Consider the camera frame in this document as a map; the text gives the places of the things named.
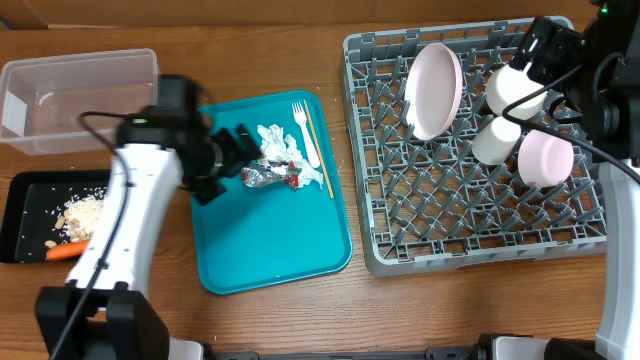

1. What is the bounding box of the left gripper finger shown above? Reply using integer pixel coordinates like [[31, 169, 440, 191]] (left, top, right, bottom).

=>
[[219, 124, 262, 163], [192, 180, 226, 206]]

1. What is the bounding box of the wooden chopstick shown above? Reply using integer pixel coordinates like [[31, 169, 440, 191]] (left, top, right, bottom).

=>
[[303, 99, 335, 199]]

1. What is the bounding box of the teal serving tray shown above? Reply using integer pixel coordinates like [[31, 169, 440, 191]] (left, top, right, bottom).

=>
[[191, 90, 353, 295]]

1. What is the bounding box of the rice and peanut shells pile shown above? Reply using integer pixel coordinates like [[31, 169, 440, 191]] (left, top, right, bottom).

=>
[[44, 186, 106, 249]]

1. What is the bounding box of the orange carrot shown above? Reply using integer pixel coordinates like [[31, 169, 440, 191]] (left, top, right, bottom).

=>
[[46, 241, 89, 261]]

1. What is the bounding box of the black plastic tray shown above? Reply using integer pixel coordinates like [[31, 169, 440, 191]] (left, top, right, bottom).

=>
[[1, 169, 110, 264]]

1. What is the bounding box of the grey dishwasher rack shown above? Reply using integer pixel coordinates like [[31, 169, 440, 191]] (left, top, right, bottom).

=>
[[341, 18, 606, 277]]

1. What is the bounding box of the white plastic fork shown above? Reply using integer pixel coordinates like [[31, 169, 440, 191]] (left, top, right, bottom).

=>
[[292, 102, 320, 168]]

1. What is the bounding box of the white paper cup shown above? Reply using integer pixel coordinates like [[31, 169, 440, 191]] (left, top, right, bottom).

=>
[[472, 116, 521, 165]]

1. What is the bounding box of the white tissue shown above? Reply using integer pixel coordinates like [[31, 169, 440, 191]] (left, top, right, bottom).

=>
[[257, 124, 324, 190]]

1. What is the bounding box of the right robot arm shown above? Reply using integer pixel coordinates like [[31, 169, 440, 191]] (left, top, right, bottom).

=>
[[509, 0, 639, 359]]

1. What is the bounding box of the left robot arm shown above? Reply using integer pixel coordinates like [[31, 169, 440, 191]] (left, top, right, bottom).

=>
[[35, 123, 260, 359]]

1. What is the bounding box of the white round plate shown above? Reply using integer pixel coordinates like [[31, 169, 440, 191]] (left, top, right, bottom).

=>
[[404, 43, 463, 140]]

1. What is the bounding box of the silver red snack wrapper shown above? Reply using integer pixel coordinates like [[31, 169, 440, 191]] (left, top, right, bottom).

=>
[[241, 161, 301, 188]]

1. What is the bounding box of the white bowl with few peanuts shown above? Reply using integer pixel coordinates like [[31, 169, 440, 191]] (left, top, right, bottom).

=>
[[518, 130, 574, 188]]

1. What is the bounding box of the clear plastic bin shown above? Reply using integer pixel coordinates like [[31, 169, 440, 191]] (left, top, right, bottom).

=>
[[1, 48, 159, 155]]

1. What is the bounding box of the white bowl with rice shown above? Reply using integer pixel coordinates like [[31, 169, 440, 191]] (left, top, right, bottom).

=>
[[485, 65, 547, 120]]

